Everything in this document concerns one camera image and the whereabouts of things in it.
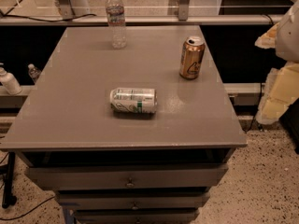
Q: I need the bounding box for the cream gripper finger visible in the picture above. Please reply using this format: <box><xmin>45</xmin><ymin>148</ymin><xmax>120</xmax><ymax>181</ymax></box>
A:
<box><xmin>254</xmin><ymin>23</ymin><xmax>279</xmax><ymax>49</ymax></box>
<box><xmin>256</xmin><ymin>62</ymin><xmax>299</xmax><ymax>125</ymax></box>

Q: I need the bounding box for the grey drawer cabinet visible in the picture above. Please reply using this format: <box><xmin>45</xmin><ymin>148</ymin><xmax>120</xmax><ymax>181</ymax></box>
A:
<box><xmin>1</xmin><ymin>26</ymin><xmax>246</xmax><ymax>224</ymax></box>

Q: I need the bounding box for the metal bracket post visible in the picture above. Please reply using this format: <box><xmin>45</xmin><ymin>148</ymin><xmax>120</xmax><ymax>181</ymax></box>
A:
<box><xmin>54</xmin><ymin>0</ymin><xmax>76</xmax><ymax>21</ymax></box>
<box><xmin>178</xmin><ymin>0</ymin><xmax>190</xmax><ymax>21</ymax></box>

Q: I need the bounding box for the metal bracket post right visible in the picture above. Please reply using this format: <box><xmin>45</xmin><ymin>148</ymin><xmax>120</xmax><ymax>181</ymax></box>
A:
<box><xmin>178</xmin><ymin>0</ymin><xmax>190</xmax><ymax>21</ymax></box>

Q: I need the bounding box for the green white soda can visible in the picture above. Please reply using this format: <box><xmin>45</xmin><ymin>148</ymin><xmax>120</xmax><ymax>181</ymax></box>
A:
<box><xmin>109</xmin><ymin>88</ymin><xmax>158</xmax><ymax>114</ymax></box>

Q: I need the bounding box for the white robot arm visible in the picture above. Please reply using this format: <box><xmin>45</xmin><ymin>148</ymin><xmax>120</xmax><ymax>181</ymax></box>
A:
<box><xmin>255</xmin><ymin>0</ymin><xmax>299</xmax><ymax>125</ymax></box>

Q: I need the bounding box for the small plastic bottle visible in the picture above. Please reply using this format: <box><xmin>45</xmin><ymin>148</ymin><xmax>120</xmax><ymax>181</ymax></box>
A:
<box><xmin>28</xmin><ymin>63</ymin><xmax>41</xmax><ymax>83</ymax></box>

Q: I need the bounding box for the black hanging cable right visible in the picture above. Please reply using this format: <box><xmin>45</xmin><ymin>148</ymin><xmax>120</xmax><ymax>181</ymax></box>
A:
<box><xmin>242</xmin><ymin>82</ymin><xmax>264</xmax><ymax>133</ymax></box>

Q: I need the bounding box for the drawer knob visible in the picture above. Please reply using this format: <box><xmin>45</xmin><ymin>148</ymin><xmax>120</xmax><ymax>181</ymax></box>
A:
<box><xmin>131</xmin><ymin>203</ymin><xmax>139</xmax><ymax>211</ymax></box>
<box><xmin>125</xmin><ymin>178</ymin><xmax>135</xmax><ymax>189</ymax></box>

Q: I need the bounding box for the black floor cable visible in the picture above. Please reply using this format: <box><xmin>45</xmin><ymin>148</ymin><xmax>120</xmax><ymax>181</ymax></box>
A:
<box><xmin>0</xmin><ymin>195</ymin><xmax>56</xmax><ymax>221</ymax></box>

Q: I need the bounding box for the clear plastic water bottle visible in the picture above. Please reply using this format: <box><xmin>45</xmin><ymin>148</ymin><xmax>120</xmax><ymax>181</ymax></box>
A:
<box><xmin>106</xmin><ymin>0</ymin><xmax>127</xmax><ymax>49</ymax></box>

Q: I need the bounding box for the white pump bottle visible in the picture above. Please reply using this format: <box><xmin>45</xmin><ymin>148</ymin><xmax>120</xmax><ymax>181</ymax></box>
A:
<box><xmin>0</xmin><ymin>66</ymin><xmax>22</xmax><ymax>95</ymax></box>

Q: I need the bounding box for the top drawer knob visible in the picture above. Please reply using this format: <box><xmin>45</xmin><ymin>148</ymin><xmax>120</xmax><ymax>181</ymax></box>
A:
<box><xmin>125</xmin><ymin>178</ymin><xmax>135</xmax><ymax>189</ymax></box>

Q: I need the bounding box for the black stand leg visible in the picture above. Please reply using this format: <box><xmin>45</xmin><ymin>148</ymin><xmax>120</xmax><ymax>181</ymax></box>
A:
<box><xmin>0</xmin><ymin>152</ymin><xmax>17</xmax><ymax>209</ymax></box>

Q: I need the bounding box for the black cable on rail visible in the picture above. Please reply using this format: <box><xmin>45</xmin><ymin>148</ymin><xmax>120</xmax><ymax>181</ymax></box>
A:
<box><xmin>0</xmin><ymin>8</ymin><xmax>97</xmax><ymax>23</ymax></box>

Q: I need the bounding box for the orange soda can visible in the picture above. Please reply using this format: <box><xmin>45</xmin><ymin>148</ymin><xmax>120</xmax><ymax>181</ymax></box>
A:
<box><xmin>179</xmin><ymin>35</ymin><xmax>206</xmax><ymax>79</ymax></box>

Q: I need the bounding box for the metal bracket post left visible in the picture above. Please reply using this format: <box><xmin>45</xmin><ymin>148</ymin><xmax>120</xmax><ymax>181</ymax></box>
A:
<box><xmin>54</xmin><ymin>0</ymin><xmax>76</xmax><ymax>21</ymax></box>

